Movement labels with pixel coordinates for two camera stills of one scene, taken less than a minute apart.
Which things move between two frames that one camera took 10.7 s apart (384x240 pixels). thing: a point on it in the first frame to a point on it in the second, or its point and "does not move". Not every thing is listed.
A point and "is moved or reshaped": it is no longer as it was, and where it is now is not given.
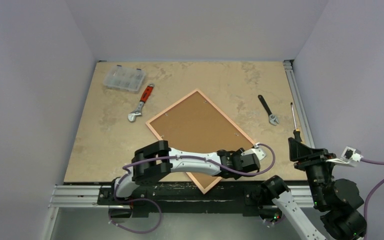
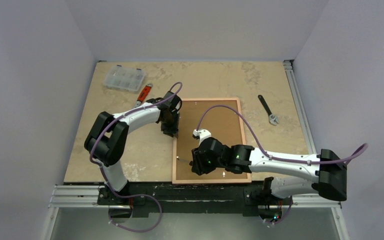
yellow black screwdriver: [296, 132] is moved or reshaped
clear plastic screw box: [124, 79] does not move
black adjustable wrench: [272, 118] does not move
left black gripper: [238, 153] to [173, 131]
